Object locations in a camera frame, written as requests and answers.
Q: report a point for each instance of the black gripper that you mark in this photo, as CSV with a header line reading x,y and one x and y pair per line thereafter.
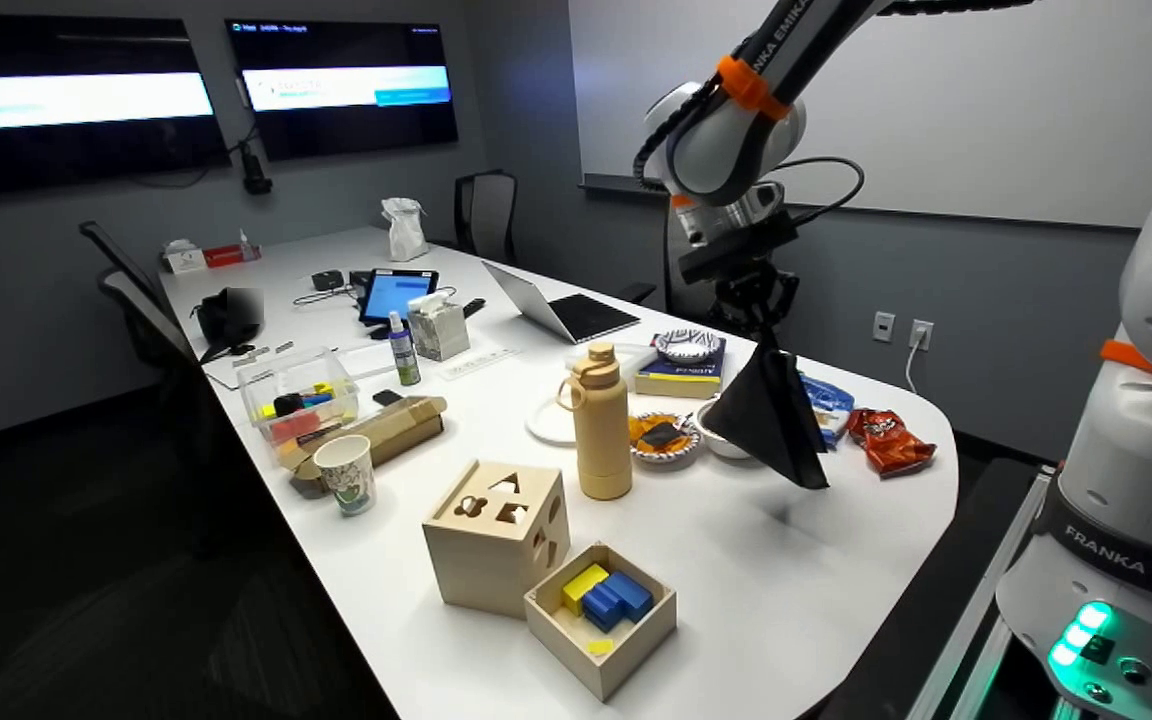
x,y
757,297

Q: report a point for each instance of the black cloth towel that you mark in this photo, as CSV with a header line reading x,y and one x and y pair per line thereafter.
x,y
768,412

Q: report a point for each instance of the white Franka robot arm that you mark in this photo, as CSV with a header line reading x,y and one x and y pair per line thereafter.
x,y
739,124

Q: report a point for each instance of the blue snack bag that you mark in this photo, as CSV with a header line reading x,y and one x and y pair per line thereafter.
x,y
831,406

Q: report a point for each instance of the blue and yellow box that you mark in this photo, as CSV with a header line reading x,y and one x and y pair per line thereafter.
x,y
679,380

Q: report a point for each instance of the white bowl with food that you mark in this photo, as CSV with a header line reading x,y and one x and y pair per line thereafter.
x,y
662,437

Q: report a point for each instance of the red snack bag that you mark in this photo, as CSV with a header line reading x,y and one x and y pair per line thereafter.
x,y
889,441

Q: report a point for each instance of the beige water bottle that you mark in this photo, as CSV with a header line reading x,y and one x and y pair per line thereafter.
x,y
601,441

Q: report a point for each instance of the white round plate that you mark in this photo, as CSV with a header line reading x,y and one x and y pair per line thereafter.
x,y
546,426

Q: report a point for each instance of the silver open laptop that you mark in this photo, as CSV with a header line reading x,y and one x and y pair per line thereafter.
x,y
522,302

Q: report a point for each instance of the blue wooden block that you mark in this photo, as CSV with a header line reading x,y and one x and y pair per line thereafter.
x,y
631,594
601,613

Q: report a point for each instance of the long yellow wooden block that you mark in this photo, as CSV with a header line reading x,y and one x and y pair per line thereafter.
x,y
585,585

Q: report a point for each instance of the white tissue box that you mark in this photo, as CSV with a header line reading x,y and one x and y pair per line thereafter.
x,y
439,326

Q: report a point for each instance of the wooden shape sorter cube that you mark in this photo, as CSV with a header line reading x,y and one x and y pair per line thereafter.
x,y
490,552

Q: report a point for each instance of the wooden open tray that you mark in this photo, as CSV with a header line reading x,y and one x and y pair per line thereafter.
x,y
631,663

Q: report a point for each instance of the small yellow wooden block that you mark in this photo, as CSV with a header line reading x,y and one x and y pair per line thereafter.
x,y
601,649

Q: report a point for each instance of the small spray bottle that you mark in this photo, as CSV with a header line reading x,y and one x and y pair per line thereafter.
x,y
404,354

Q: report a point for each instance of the tablet with blue screen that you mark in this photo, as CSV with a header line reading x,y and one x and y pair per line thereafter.
x,y
397,295

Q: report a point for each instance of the white plastic bag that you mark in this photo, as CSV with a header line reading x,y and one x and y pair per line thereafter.
x,y
403,229

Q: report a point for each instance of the brown cardboard box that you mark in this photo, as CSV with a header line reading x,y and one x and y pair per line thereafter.
x,y
397,430

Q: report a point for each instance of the small black device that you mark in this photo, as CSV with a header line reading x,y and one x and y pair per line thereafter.
x,y
328,281

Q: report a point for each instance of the patterned paper cup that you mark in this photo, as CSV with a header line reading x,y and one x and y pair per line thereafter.
x,y
344,475

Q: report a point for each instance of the clear plastic container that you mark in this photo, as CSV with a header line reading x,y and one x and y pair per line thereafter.
x,y
297,402

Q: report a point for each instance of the black bag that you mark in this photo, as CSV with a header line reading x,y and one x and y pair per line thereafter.
x,y
230,321

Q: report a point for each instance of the small red box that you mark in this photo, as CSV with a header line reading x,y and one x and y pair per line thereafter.
x,y
225,252

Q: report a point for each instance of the small white box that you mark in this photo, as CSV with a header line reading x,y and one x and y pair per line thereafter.
x,y
181,256

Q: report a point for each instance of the black tilted office chair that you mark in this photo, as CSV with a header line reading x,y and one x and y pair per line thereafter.
x,y
139,302

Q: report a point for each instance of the white wall outlet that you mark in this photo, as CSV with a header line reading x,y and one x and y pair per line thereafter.
x,y
884,326
920,335

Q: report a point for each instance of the white wall whiteboard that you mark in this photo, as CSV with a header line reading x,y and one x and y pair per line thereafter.
x,y
1003,121

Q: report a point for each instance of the smaller wall monitor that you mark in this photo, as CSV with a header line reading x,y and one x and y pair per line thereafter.
x,y
341,84

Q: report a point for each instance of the black conference camera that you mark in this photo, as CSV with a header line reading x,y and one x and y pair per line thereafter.
x,y
252,164

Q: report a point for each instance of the wide wall monitor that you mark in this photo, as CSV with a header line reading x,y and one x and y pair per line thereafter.
x,y
71,103

